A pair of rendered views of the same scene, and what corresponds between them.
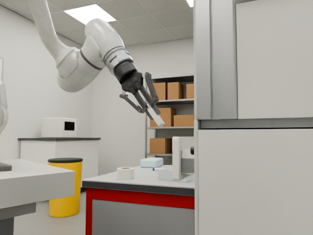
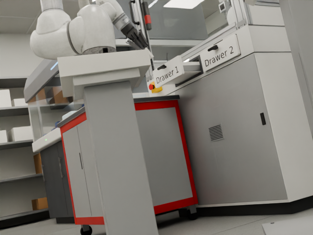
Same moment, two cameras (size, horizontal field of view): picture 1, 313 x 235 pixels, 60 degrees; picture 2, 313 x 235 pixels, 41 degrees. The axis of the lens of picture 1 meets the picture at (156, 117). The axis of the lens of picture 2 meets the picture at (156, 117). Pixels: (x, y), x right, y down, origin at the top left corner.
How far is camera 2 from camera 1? 2.04 m
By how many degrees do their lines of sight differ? 54
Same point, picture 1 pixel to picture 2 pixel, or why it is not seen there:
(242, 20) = (250, 7)
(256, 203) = (258, 37)
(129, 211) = not seen: hidden behind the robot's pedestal
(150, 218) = (140, 118)
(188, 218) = (159, 113)
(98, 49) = (115, 11)
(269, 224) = (260, 40)
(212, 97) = (248, 20)
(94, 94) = not seen: outside the picture
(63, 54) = not seen: hidden behind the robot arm
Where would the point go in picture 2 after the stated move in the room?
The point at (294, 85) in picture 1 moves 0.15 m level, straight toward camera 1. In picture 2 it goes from (258, 19) to (278, 6)
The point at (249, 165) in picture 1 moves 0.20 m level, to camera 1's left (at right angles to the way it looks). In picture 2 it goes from (256, 31) to (239, 24)
